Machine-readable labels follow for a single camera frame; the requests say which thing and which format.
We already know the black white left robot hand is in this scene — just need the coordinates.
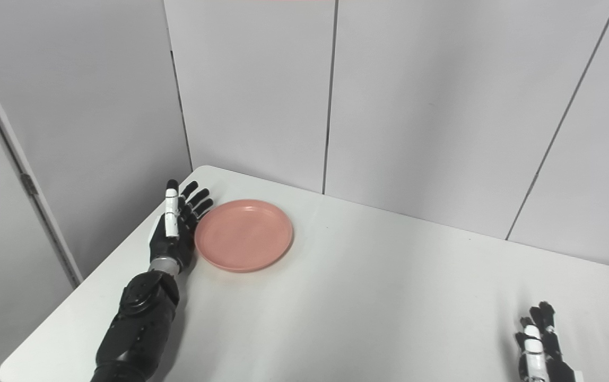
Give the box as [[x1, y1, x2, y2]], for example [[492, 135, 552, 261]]
[[149, 179, 214, 275]]

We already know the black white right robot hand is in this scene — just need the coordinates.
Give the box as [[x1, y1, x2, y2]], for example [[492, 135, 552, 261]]
[[515, 301, 585, 382]]

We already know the pink round plate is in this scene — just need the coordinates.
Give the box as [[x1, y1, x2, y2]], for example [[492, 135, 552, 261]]
[[194, 199, 294, 273]]

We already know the white door frame post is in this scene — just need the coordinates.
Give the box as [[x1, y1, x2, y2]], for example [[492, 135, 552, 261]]
[[0, 29, 83, 289]]

